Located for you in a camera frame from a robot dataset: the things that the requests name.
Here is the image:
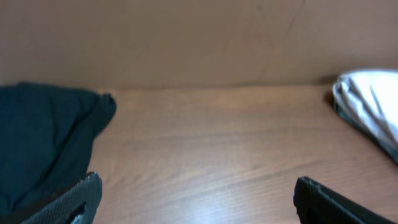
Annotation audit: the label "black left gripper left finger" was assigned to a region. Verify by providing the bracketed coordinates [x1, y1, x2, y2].
[21, 172, 102, 224]

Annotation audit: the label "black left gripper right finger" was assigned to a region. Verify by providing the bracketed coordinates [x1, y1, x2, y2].
[293, 176, 394, 224]

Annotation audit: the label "black garment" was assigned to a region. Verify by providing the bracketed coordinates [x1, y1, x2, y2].
[1, 83, 116, 217]

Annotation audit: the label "beige shorts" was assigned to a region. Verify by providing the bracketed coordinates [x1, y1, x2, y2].
[332, 68, 397, 163]

